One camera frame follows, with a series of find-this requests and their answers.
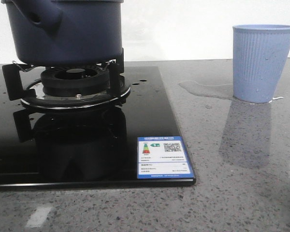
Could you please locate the black pot support grate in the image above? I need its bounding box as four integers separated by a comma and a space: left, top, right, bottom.
2, 54, 131, 111

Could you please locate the black glass gas stove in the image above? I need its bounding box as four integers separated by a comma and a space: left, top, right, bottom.
0, 66, 196, 189

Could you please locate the light blue ribbed cup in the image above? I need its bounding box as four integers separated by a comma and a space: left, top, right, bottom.
233, 24, 290, 103

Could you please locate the spilled water puddle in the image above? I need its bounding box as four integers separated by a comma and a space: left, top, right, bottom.
178, 80, 284, 102

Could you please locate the dark blue cooking pot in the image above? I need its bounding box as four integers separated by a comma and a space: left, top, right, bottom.
2, 0, 122, 66

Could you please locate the black burner head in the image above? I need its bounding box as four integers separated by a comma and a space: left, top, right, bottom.
41, 65, 109, 97

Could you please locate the blue energy label sticker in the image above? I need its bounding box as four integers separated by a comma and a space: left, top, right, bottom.
137, 136, 194, 179

